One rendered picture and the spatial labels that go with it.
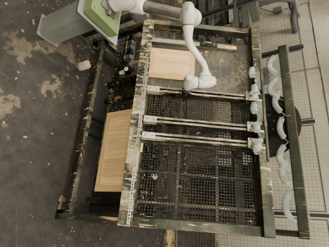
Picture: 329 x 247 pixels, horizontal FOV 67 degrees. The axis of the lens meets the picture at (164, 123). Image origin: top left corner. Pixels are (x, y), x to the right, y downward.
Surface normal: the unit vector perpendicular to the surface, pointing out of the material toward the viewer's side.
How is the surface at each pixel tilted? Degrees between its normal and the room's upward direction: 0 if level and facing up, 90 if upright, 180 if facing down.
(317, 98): 90
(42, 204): 0
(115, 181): 90
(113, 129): 90
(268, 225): 58
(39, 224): 0
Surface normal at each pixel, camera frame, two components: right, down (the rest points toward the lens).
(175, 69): 0.06, -0.36
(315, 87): -0.48, -0.31
